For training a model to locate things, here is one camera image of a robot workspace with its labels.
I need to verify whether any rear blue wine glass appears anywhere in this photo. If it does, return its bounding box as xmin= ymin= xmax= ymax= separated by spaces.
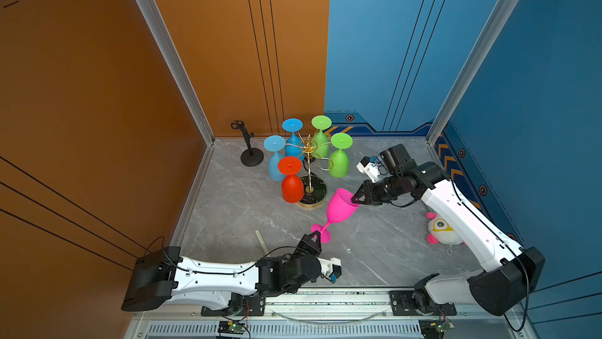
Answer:
xmin=282 ymin=118 xmax=304 ymax=160

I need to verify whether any aluminium front rail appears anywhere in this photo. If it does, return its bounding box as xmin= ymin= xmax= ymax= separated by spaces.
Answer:
xmin=125 ymin=287 xmax=538 ymax=338

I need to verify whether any gold wine glass rack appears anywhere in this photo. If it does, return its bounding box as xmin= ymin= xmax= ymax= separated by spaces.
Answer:
xmin=296 ymin=133 xmax=332 ymax=210

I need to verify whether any left circuit board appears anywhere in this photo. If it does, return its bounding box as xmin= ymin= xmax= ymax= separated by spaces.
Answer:
xmin=216 ymin=320 xmax=251 ymax=338

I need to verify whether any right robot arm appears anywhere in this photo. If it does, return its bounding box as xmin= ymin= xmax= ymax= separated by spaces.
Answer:
xmin=351 ymin=145 xmax=545 ymax=316

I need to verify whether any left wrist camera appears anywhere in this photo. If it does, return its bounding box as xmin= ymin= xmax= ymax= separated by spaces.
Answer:
xmin=318 ymin=257 xmax=342 ymax=283

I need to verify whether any wooden ruler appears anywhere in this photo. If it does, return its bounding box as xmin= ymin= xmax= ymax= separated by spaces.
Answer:
xmin=255 ymin=230 xmax=270 ymax=255

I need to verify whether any plush toy pink green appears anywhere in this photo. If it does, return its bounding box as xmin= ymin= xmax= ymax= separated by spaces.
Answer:
xmin=426 ymin=211 xmax=464 ymax=246

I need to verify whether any green wine glass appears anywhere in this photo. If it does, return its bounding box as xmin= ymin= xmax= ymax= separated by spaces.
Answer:
xmin=329 ymin=133 xmax=353 ymax=178
xmin=311 ymin=115 xmax=332 ymax=159

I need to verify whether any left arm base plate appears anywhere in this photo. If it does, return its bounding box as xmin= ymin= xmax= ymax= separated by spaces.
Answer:
xmin=201 ymin=294 xmax=266 ymax=320

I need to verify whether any blue wine glass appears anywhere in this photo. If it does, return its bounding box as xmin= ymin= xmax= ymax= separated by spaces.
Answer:
xmin=282 ymin=118 xmax=304 ymax=160
xmin=263 ymin=135 xmax=285 ymax=182

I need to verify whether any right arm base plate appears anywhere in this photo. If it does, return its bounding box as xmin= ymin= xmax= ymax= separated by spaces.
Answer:
xmin=388 ymin=290 xmax=458 ymax=316

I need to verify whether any red wine glass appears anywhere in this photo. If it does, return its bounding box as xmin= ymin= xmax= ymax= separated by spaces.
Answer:
xmin=278 ymin=156 xmax=304 ymax=204

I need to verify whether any circuit board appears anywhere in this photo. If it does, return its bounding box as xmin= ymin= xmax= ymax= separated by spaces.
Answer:
xmin=216 ymin=320 xmax=251 ymax=338
xmin=419 ymin=320 xmax=456 ymax=339

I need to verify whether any front blue wine glass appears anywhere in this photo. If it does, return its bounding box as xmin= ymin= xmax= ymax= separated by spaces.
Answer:
xmin=263 ymin=135 xmax=285 ymax=182

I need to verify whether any black phone stand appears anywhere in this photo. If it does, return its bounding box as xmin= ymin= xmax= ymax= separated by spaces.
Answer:
xmin=230 ymin=120 xmax=264 ymax=167

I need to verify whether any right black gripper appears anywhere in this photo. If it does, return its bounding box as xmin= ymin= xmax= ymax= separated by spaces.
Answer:
xmin=348 ymin=174 xmax=403 ymax=205

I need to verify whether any magenta wine glass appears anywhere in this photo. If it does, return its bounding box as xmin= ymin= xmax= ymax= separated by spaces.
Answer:
xmin=310 ymin=188 xmax=360 ymax=243

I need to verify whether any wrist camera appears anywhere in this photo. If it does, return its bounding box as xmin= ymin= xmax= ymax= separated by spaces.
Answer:
xmin=356 ymin=156 xmax=389 ymax=183
xmin=318 ymin=257 xmax=342 ymax=283

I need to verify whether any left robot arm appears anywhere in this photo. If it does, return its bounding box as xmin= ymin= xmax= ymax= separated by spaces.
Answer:
xmin=121 ymin=231 xmax=342 ymax=315

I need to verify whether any right circuit board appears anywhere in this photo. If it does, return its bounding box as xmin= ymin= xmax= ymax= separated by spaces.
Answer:
xmin=419 ymin=320 xmax=456 ymax=339

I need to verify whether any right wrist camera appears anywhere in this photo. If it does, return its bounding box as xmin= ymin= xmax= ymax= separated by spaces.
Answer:
xmin=356 ymin=156 xmax=389 ymax=183

